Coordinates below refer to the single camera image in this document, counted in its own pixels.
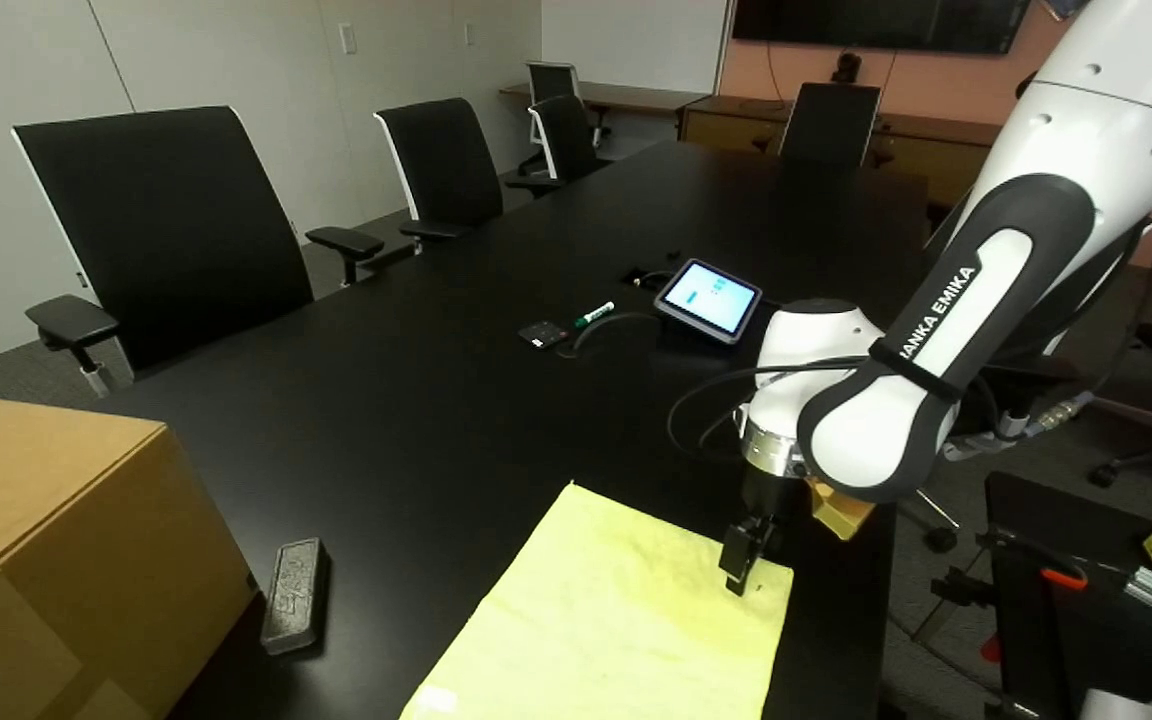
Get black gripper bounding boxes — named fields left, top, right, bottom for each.
left=719, top=471, right=805, bottom=594

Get yellow-green towel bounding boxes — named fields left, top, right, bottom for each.
left=399, top=483, right=796, bottom=720

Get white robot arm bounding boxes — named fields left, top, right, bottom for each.
left=738, top=0, right=1152, bottom=505

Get tablet with lit screen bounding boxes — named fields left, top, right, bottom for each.
left=657, top=259, right=762, bottom=345

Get small black device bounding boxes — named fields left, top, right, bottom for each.
left=521, top=320, right=568, bottom=350

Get black equipment cart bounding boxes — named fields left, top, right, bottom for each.
left=984, top=471, right=1152, bottom=720

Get black office chair far end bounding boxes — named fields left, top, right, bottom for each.
left=780, top=82, right=878, bottom=166

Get black remote control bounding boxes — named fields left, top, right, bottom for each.
left=258, top=537, right=323, bottom=655

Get wooden credenza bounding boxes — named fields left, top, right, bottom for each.
left=675, top=97, right=999, bottom=209

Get black office chair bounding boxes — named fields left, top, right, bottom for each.
left=374, top=97, right=553, bottom=245
left=13, top=104, right=386, bottom=393
left=528, top=62, right=605, bottom=182

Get black office chair near left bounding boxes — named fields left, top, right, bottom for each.
left=13, top=104, right=386, bottom=393

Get cardboard box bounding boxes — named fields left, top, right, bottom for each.
left=0, top=398, right=254, bottom=720

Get wall television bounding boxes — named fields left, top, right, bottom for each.
left=732, top=0, right=1031, bottom=55

